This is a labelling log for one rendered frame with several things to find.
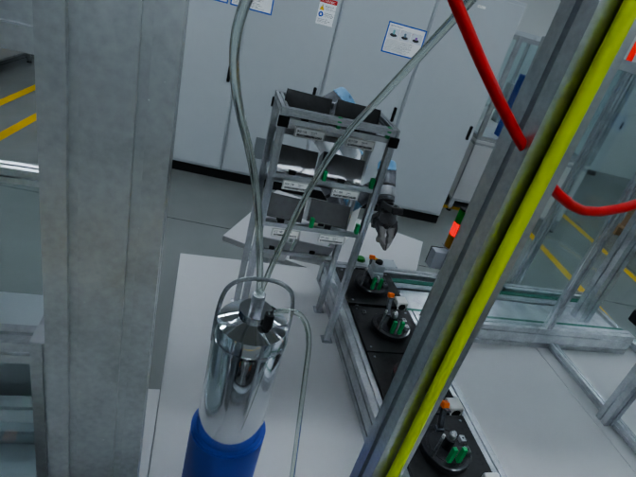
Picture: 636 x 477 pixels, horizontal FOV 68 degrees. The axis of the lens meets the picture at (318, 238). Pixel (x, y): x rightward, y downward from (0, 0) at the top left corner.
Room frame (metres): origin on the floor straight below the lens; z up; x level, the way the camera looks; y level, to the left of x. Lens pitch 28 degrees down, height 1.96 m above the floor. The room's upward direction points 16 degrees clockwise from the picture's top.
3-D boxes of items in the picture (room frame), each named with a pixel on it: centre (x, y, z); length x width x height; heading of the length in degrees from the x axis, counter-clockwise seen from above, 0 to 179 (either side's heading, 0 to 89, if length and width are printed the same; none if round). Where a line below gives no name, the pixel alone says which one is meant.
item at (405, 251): (2.14, -0.07, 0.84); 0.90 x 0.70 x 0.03; 81
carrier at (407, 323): (1.37, -0.33, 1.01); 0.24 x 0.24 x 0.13; 18
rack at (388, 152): (1.39, 0.05, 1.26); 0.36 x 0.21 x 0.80; 108
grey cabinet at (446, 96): (5.00, -0.78, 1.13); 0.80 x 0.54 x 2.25; 101
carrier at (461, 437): (0.91, -0.48, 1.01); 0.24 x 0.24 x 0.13; 18
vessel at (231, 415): (0.67, 0.07, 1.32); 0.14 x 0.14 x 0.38
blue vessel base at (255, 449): (0.67, 0.07, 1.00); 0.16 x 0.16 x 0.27
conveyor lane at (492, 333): (1.68, -0.55, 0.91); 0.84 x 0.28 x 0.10; 108
